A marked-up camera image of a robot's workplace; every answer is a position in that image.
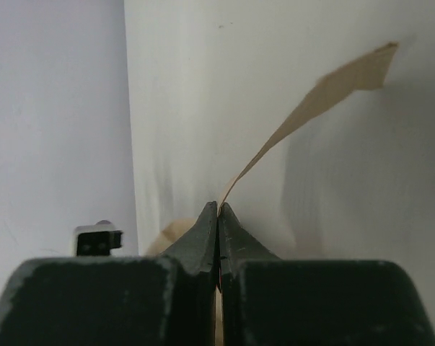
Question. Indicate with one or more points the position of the beige and black folding umbrella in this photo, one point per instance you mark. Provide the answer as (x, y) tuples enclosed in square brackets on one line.
[(365, 73)]

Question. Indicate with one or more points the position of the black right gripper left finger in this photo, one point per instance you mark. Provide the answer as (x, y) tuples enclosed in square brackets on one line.
[(168, 299)]

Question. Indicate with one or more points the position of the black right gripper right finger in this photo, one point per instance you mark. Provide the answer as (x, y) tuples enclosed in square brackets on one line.
[(270, 301)]

